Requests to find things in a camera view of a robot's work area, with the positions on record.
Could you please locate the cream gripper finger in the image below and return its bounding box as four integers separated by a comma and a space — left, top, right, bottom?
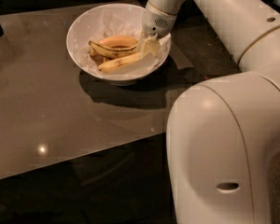
140, 34, 161, 57

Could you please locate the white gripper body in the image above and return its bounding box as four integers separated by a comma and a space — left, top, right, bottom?
142, 2, 177, 39

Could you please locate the light yellow banana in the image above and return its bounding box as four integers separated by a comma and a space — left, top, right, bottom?
98, 52, 140, 73

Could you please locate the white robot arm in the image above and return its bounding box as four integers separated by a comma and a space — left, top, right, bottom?
143, 0, 280, 224

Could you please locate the spotted yellow banana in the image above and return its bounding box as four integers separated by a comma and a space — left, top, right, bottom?
89, 41, 137, 59

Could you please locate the white bowl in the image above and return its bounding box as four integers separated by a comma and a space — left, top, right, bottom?
66, 4, 172, 86

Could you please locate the orange fruit piece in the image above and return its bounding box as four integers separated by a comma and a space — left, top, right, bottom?
100, 35, 138, 48

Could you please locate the white paper liner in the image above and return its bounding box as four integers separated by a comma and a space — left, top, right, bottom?
79, 7, 171, 81

